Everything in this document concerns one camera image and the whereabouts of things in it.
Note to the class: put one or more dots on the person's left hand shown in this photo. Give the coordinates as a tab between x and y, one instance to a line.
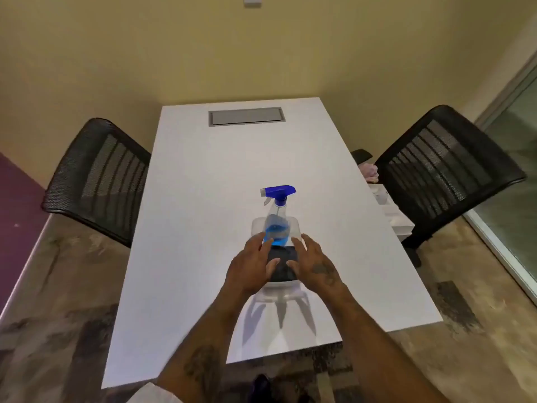
247	270

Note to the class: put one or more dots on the person's right hand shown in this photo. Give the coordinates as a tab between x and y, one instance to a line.
316	270

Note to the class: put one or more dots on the person's right thumb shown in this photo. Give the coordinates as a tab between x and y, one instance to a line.
293	267

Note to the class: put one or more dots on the person's left thumb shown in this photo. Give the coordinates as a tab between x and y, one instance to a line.
272	266

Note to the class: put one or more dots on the clear plastic container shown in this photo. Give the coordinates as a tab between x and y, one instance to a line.
280	291

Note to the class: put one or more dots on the person's left forearm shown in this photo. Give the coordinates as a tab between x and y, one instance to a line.
209	344

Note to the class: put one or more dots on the person's right forearm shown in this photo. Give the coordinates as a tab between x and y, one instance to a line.
369	348

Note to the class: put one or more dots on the black cloth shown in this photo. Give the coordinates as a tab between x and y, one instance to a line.
284	264

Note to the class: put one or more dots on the blue spray bottle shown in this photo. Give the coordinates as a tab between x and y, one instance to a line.
277	214

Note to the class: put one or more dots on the small white cup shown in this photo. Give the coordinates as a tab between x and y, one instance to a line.
381	196

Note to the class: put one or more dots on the white box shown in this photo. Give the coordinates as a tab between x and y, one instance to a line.
398	220

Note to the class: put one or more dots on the pink cloth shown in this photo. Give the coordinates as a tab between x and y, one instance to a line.
370	172

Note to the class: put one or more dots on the person's dark shoe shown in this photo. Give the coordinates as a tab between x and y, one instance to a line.
259	390

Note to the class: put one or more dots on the black mesh office chair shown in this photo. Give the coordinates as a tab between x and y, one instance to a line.
444	167
94	180

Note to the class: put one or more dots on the glass door with white frame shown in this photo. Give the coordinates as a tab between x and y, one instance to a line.
509	184

